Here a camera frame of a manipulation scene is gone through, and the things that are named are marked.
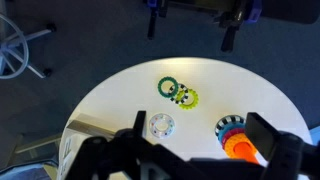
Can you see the blue bar clamp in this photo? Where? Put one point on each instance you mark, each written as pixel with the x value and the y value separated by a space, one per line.
pixel 230 30

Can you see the wooden tray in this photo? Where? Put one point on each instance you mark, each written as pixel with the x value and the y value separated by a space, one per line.
pixel 76 133

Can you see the stool with metal footring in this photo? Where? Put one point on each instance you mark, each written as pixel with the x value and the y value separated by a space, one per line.
pixel 23 50

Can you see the orange rod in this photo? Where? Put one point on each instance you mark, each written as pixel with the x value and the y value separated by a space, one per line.
pixel 245 150

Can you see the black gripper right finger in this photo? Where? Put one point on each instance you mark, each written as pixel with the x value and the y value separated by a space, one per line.
pixel 261 135

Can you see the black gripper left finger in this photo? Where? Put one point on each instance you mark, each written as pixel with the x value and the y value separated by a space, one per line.
pixel 140 123

